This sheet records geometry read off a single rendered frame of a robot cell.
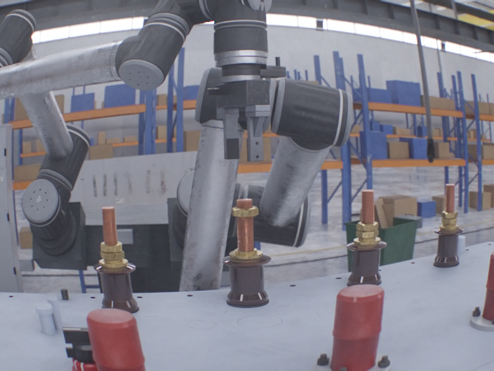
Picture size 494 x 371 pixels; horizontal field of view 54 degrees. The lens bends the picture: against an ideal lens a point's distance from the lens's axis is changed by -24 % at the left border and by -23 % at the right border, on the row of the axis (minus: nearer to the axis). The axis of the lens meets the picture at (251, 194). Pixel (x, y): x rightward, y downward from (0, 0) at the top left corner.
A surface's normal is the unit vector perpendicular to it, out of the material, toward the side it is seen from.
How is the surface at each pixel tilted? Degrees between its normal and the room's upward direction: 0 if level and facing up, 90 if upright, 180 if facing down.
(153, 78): 146
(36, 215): 66
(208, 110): 124
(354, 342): 90
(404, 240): 94
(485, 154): 90
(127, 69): 137
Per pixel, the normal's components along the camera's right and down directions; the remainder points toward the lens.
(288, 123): -0.07, 0.67
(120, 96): 0.28, 0.10
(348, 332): -0.50, 0.09
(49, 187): 0.16, -0.47
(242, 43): 0.06, 0.11
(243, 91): -0.88, 0.07
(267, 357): -0.03, -0.99
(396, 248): 0.58, 0.15
